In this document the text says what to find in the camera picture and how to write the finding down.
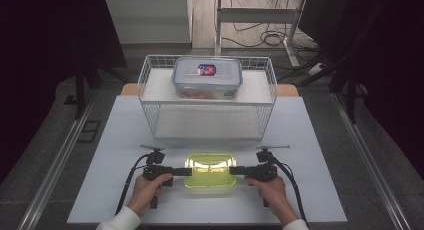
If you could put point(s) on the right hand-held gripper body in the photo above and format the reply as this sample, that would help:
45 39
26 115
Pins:
265 172

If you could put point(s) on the black metal stand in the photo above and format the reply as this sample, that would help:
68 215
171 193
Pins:
350 86
80 86

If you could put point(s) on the white power strip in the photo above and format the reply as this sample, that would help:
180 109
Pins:
315 69

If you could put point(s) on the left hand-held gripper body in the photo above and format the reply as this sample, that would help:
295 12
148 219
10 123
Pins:
156 171

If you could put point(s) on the green food container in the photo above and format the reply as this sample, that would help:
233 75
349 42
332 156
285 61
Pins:
210 173

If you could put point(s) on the clear food container blue lid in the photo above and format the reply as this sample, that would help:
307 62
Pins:
206 78

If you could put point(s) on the white desk frame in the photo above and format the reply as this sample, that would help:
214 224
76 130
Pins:
256 15

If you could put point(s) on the aluminium rail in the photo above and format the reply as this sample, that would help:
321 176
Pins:
370 160
56 163

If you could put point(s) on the wooden table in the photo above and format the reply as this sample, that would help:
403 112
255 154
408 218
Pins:
129 90

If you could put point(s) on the black floor plate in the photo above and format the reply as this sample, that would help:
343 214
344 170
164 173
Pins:
88 131

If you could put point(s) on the person's right hand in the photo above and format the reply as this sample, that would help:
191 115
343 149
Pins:
275 198

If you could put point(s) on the person's left hand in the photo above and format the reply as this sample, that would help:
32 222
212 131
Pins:
146 195

